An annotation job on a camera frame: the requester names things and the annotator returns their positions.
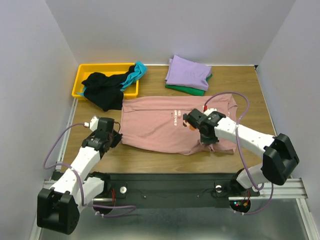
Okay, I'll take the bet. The pink t-shirt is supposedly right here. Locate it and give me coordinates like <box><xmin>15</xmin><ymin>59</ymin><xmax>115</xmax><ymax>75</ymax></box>
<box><xmin>120</xmin><ymin>94</ymin><xmax>238</xmax><ymax>156</ymax></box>

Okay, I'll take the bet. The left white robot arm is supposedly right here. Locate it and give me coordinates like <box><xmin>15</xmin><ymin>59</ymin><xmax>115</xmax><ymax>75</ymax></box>
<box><xmin>36</xmin><ymin>116</ymin><xmax>122</xmax><ymax>235</ymax></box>

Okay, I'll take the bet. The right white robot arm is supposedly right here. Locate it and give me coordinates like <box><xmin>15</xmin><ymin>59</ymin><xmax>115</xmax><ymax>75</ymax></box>
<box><xmin>183</xmin><ymin>108</ymin><xmax>300</xmax><ymax>195</ymax></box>

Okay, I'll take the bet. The folded green t-shirt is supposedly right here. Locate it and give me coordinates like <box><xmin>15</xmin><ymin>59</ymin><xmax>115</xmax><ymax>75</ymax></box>
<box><xmin>165</xmin><ymin>73</ymin><xmax>212</xmax><ymax>96</ymax></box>

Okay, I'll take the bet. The black garment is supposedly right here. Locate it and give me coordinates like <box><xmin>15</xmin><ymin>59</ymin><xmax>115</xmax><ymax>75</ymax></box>
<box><xmin>82</xmin><ymin>65</ymin><xmax>135</xmax><ymax>112</ymax></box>

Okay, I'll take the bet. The folded lavender t-shirt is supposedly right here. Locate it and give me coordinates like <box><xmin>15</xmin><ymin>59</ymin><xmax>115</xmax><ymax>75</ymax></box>
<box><xmin>165</xmin><ymin>55</ymin><xmax>212</xmax><ymax>92</ymax></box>

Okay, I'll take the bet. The yellow plastic bin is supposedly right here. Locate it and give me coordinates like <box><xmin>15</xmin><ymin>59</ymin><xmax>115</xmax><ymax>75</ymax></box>
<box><xmin>71</xmin><ymin>62</ymin><xmax>134</xmax><ymax>101</ymax></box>

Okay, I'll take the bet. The teal garment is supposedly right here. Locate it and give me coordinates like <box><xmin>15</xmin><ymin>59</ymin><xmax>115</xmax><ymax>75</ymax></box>
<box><xmin>120</xmin><ymin>61</ymin><xmax>147</xmax><ymax>92</ymax></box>

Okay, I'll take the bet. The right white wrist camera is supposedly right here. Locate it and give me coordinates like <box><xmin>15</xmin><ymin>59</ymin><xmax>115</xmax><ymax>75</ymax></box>
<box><xmin>203</xmin><ymin>108</ymin><xmax>217</xmax><ymax>116</ymax></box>

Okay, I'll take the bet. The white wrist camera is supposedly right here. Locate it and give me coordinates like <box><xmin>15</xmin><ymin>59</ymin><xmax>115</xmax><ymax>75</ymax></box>
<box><xmin>203</xmin><ymin>108</ymin><xmax>217</xmax><ymax>116</ymax></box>
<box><xmin>83</xmin><ymin>116</ymin><xmax>100</xmax><ymax>132</ymax></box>

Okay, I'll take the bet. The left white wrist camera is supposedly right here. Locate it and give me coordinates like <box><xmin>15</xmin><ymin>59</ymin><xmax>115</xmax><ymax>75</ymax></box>
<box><xmin>83</xmin><ymin>116</ymin><xmax>100</xmax><ymax>132</ymax></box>

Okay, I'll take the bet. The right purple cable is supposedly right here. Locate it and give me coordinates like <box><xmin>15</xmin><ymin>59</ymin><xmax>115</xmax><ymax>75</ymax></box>
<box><xmin>203</xmin><ymin>91</ymin><xmax>275</xmax><ymax>216</ymax></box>

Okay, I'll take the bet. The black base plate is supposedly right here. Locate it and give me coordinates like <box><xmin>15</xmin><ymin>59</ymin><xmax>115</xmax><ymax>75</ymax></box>
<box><xmin>51</xmin><ymin>172</ymin><xmax>292</xmax><ymax>210</ymax></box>

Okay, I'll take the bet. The aluminium rail frame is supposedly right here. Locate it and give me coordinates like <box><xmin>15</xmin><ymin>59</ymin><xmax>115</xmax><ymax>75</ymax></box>
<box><xmin>29</xmin><ymin>97</ymin><xmax>320</xmax><ymax>240</ymax></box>

